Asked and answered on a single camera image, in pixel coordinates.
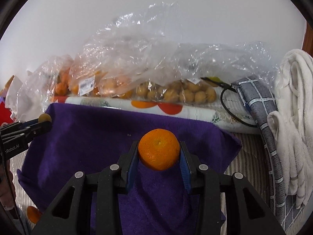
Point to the grey checked folded cloth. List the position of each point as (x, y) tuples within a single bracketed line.
[(260, 101)]

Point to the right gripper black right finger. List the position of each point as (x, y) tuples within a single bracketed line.
[(247, 213)]

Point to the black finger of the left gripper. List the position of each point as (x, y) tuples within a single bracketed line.
[(18, 128)]

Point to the clear plastic fruit bag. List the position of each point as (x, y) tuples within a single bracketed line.
[(138, 57)]

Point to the red cardboard box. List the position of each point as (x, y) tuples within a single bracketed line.
[(5, 114)]

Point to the striped bed quilt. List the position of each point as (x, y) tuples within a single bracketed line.
[(247, 156)]

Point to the small brown fruit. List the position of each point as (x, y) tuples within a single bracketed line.
[(44, 117)]

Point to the rough-skinned orange mandarin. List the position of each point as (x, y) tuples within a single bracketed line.
[(159, 149)]

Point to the purple towel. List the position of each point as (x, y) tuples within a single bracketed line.
[(74, 121)]

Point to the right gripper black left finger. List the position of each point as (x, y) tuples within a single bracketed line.
[(70, 211)]

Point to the person's left hand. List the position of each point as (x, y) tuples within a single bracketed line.
[(7, 190)]

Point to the white striped towel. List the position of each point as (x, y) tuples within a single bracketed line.
[(291, 124)]

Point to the orange fruit on bed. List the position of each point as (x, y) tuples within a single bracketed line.
[(33, 214)]

